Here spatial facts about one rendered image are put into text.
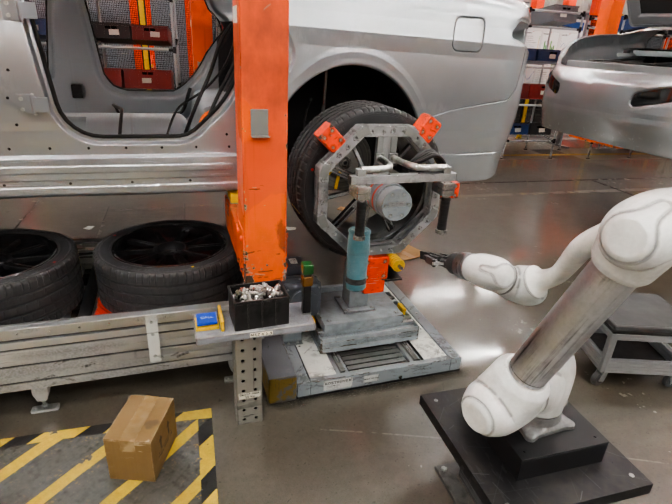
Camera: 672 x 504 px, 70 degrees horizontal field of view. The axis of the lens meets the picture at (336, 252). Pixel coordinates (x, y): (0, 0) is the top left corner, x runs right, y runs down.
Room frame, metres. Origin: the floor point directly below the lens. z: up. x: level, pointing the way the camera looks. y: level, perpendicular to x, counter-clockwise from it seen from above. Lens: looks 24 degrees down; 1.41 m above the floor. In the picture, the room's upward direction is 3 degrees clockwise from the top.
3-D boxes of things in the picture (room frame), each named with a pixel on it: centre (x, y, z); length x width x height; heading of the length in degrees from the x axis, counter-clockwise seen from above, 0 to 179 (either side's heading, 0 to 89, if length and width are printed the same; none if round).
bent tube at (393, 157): (1.84, -0.30, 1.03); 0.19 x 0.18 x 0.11; 20
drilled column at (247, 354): (1.52, 0.32, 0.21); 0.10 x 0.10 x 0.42; 20
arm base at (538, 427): (1.19, -0.65, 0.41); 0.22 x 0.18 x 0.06; 113
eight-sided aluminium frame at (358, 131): (1.92, -0.16, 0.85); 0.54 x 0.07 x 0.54; 110
